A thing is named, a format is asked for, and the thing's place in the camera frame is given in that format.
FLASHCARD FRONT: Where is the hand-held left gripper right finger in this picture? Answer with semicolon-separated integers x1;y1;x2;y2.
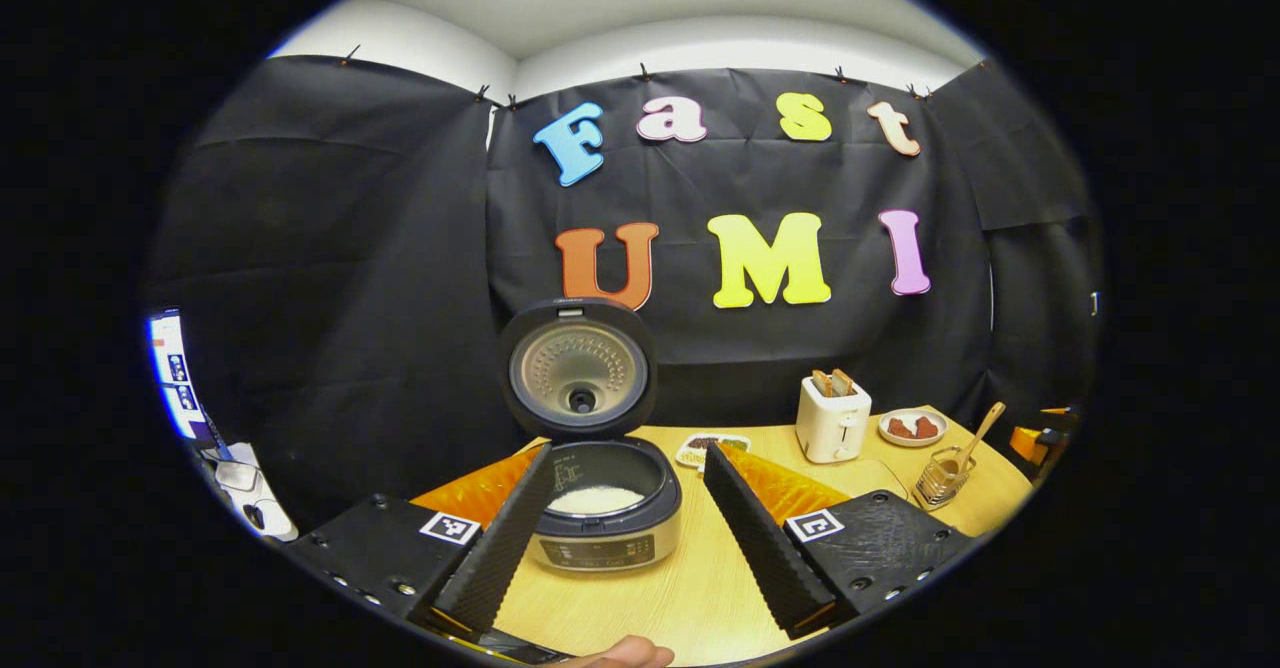
702;440;979;641

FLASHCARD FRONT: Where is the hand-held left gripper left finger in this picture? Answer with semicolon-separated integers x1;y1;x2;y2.
280;442;557;639

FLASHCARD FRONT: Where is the wooden spoon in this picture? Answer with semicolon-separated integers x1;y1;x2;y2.
940;401;1008;479

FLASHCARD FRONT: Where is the black silver rice cooker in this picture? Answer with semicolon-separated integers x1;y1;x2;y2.
500;296;684;574

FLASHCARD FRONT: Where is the wire chopstick holder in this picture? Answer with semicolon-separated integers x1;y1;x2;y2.
914;446;976;507

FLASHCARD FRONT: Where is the white rice heap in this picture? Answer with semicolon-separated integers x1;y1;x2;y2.
548;485;646;516

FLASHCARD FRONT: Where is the white divided condiment dish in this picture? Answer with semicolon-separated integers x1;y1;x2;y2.
675;433;752;471

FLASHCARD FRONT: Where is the round white plate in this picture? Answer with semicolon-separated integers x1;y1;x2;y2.
878;407;949;448

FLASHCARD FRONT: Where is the white toaster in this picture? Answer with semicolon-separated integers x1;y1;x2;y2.
796;376;872;465

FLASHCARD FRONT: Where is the white side desk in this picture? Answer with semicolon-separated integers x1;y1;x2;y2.
200;443;301;541

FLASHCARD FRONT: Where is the computer monitor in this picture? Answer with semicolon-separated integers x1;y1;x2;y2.
148;310;216;444

